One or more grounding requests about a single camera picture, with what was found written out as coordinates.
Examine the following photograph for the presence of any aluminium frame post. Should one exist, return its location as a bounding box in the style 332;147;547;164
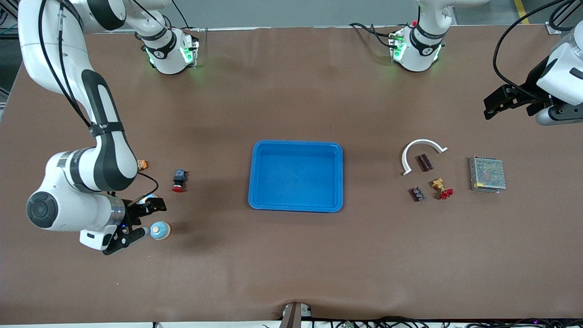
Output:
544;0;583;35

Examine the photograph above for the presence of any brown table mat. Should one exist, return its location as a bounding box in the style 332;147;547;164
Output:
0;25;583;325

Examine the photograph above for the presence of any brass valve red handle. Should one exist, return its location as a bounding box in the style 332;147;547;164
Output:
431;178;454;200

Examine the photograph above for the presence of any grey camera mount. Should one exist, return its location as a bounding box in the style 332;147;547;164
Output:
279;302;312;328

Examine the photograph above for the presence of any blue plastic tray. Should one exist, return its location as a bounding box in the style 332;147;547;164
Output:
248;140;343;213

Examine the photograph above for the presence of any black base cable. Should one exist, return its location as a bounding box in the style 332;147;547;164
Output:
350;22;401;48

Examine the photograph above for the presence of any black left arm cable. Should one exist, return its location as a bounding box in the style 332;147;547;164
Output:
494;0;583;97

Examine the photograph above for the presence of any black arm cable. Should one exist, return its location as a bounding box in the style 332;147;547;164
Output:
39;0;159;206
494;0;583;97

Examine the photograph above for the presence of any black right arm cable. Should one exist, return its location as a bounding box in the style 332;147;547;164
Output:
39;0;159;206

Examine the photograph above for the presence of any white curved plastic bracket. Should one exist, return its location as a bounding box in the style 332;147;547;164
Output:
401;139;448;176

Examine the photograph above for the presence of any metal mesh power supply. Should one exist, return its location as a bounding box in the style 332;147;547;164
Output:
469;155;506;194

